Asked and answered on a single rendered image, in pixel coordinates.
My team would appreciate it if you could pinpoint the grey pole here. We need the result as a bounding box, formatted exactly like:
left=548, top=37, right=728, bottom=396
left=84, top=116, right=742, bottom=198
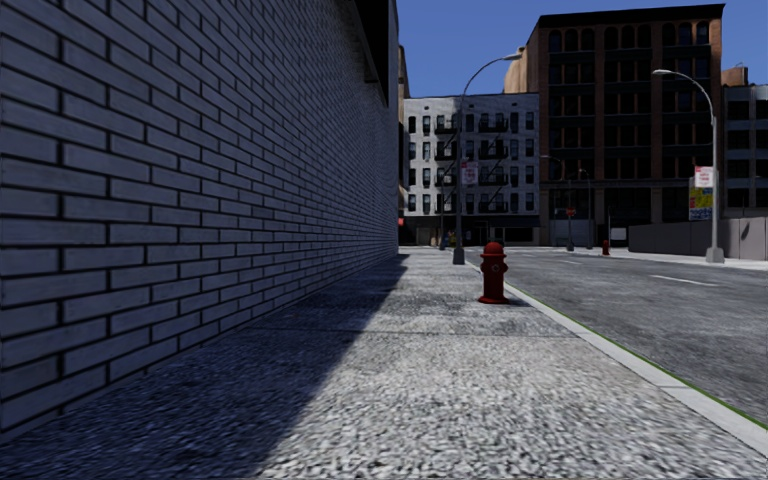
left=438, top=173, right=448, bottom=252

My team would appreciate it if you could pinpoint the grey street lamp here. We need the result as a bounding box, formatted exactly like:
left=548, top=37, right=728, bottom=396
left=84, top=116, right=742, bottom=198
left=651, top=68, right=726, bottom=265
left=451, top=52, right=524, bottom=266

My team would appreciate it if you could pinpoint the tan building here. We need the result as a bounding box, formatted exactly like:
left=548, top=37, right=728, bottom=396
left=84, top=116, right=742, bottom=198
left=397, top=44, right=412, bottom=245

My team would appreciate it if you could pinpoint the white brick building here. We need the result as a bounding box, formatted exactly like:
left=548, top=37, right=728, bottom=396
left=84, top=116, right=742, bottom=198
left=403, top=92, right=542, bottom=247

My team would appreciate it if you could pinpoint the grey brick building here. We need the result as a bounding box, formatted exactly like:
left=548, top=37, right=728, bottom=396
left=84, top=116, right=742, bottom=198
left=0, top=0, right=401, bottom=446

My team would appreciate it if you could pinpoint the red brick building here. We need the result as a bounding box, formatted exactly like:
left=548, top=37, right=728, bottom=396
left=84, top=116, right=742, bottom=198
left=503, top=3, right=727, bottom=248

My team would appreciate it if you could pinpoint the grey concrete building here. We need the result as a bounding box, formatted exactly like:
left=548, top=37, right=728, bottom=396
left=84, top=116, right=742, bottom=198
left=720, top=64, right=768, bottom=220

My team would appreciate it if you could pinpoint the low grey concrete wall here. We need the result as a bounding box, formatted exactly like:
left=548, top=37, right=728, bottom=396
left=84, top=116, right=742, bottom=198
left=627, top=215, right=768, bottom=262

